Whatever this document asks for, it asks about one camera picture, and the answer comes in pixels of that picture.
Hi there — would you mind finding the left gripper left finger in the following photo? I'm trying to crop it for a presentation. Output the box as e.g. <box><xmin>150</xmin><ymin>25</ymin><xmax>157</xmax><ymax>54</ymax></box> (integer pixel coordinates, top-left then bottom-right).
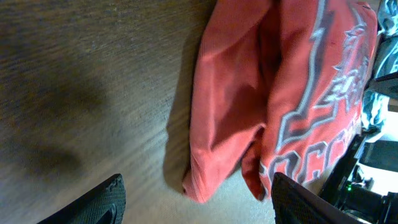
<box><xmin>38</xmin><ymin>174</ymin><xmax>126</xmax><ymax>224</ymax></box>

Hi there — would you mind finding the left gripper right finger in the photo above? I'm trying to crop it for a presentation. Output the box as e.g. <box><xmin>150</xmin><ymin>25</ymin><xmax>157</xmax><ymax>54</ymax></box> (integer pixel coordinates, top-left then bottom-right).
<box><xmin>271</xmin><ymin>172</ymin><xmax>361</xmax><ymax>224</ymax></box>

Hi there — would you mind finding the plain orange-red t-shirt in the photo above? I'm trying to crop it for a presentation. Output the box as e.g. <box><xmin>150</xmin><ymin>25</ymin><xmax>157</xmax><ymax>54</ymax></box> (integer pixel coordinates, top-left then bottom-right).
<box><xmin>182</xmin><ymin>0</ymin><xmax>377</xmax><ymax>203</ymax></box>

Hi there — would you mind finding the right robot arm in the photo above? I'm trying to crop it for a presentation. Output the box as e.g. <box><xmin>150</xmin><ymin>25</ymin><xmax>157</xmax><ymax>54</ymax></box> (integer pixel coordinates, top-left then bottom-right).
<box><xmin>319</xmin><ymin>126</ymin><xmax>397</xmax><ymax>223</ymax></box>

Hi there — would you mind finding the light blue crumpled shirt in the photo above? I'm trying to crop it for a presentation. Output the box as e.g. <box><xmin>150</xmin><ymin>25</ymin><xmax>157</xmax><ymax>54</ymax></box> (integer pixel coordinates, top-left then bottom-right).
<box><xmin>361</xmin><ymin>0</ymin><xmax>397</xmax><ymax>143</ymax></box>

